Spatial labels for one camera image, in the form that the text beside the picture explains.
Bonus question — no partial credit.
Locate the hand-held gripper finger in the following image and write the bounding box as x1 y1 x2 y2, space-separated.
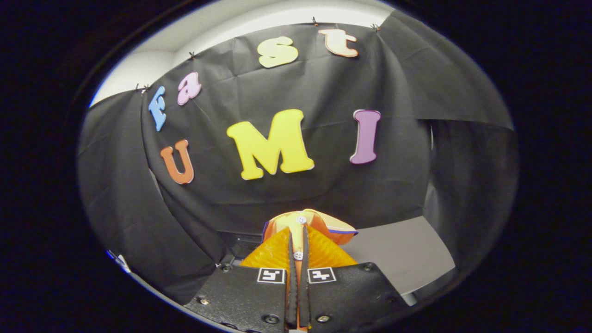
298 226 410 333
185 227 299 333

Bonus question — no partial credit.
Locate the dark washing machine lid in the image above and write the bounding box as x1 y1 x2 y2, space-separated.
221 233 264 265

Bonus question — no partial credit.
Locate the orange shirt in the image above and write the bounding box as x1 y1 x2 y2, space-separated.
262 209 359 260

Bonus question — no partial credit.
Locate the beige cabinet with grey top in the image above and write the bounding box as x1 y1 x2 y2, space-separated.
342 215 456 296

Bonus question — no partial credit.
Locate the black backdrop cloth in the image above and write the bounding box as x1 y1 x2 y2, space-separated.
78 12 518 303

